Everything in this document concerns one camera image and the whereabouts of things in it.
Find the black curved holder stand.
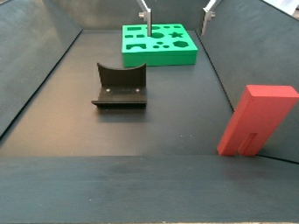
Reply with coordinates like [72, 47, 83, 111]
[91, 63, 147, 107]

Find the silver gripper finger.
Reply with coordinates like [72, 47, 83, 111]
[136, 0, 153, 37]
[201, 0, 222, 35]

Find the red double-square peg block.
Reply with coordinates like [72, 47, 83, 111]
[218, 85, 299, 156]

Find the green shape sorting board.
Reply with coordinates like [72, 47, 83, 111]
[122, 24, 198, 67]

